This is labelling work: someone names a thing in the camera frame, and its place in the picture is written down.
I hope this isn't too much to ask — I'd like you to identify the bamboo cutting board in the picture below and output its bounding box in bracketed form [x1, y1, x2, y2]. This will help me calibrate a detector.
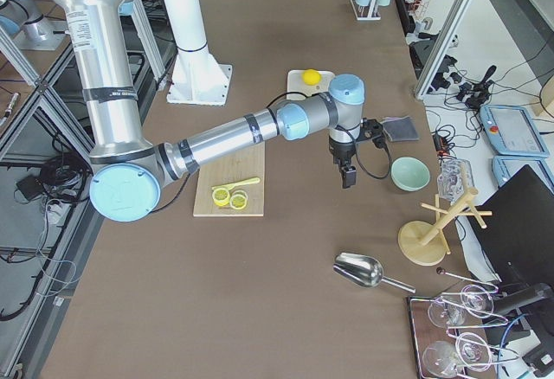
[193, 143, 265, 217]

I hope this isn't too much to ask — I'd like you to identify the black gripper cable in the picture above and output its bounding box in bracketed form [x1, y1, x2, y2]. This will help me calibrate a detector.
[264, 91, 393, 180]

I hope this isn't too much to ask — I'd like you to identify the wooden mug tree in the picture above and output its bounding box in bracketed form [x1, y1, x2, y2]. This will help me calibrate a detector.
[398, 186, 493, 266]

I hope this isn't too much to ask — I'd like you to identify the clear glass dish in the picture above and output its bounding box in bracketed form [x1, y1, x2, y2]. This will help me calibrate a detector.
[437, 159, 474, 203]

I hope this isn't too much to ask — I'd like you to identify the blue teach pendant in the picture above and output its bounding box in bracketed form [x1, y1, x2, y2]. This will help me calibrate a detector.
[479, 105, 550, 158]
[492, 156, 550, 187]

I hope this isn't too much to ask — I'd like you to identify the black monitor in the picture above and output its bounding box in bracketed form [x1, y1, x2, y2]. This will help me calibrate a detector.
[472, 165, 553, 286]

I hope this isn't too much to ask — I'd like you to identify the yellow lemon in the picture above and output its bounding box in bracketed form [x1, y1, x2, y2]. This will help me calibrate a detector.
[301, 68, 321, 86]

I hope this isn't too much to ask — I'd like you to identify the lemon slice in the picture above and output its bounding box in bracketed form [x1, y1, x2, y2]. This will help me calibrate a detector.
[229, 192, 248, 210]
[211, 189, 231, 207]

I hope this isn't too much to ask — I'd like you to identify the mint green bowl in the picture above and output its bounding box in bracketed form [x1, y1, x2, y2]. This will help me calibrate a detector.
[391, 157, 431, 191]

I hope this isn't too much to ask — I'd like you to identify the cream rabbit tray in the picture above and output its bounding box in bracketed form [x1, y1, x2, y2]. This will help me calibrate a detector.
[287, 69, 335, 100]

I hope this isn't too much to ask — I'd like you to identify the grey folded cloth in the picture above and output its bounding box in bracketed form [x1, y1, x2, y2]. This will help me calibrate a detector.
[382, 116, 419, 142]

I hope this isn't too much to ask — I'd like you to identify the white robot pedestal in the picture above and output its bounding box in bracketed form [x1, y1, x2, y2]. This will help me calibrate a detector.
[164, 0, 232, 106]

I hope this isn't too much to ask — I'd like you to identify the yellow plastic knife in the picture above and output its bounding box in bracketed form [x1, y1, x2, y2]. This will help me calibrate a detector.
[211, 177, 261, 190]

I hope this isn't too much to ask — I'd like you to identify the aluminium frame post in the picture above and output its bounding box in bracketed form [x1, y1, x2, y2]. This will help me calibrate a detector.
[414, 0, 473, 101]

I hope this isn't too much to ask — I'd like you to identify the metal scoop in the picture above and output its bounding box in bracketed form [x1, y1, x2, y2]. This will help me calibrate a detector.
[333, 252, 416, 294]

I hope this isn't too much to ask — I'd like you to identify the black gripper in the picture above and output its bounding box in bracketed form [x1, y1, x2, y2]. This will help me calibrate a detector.
[329, 118, 384, 189]

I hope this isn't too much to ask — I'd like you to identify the wine glass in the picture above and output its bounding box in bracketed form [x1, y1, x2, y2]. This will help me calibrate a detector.
[461, 285, 493, 318]
[428, 296, 466, 328]

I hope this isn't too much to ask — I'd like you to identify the white cup rack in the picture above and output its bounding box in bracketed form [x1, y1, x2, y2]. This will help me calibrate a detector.
[350, 0, 382, 22]

